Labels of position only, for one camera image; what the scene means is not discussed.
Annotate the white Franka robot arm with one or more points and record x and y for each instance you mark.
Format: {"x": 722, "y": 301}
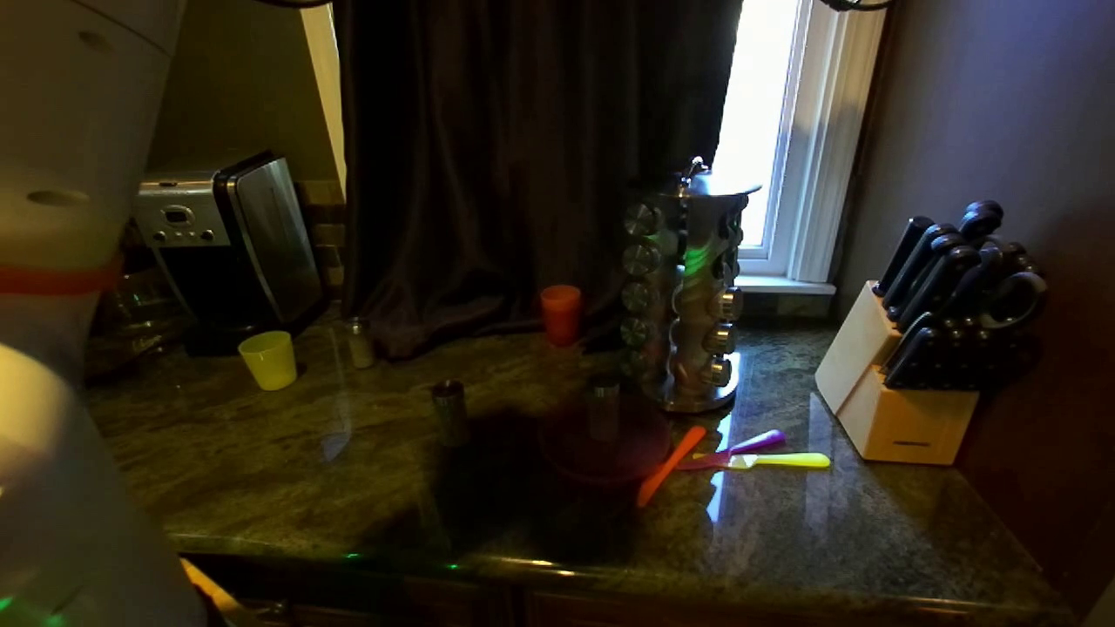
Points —
{"x": 57, "y": 289}

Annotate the yellow-green plastic cup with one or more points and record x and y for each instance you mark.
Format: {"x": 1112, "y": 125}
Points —
{"x": 270, "y": 358}

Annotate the silver rectangular appliance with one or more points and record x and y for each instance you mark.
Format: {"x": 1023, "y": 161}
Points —
{"x": 273, "y": 238}

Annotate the dark brown curtain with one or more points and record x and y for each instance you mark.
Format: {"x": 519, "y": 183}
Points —
{"x": 526, "y": 151}

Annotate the light wooden knife block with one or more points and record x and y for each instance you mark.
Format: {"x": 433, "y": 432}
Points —
{"x": 891, "y": 403}

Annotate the small clear glass shaker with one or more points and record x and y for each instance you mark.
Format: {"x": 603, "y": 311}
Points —
{"x": 356, "y": 341}

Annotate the purple plastic utensil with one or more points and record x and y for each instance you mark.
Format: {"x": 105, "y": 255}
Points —
{"x": 759, "y": 444}

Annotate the black round-end sharpening steel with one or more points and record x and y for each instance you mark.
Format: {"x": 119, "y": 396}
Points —
{"x": 981, "y": 220}

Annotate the orange plastic utensil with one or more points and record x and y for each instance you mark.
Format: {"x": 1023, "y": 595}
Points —
{"x": 670, "y": 469}

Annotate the white window frame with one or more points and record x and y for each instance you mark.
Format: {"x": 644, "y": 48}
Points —
{"x": 814, "y": 140}

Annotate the orange cylindrical cup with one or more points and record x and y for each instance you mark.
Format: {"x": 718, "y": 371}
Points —
{"x": 564, "y": 311}

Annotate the purple round plate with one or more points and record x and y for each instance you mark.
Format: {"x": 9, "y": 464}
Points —
{"x": 580, "y": 456}

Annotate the chrome revolving spice rack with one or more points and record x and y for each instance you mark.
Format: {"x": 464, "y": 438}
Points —
{"x": 686, "y": 289}

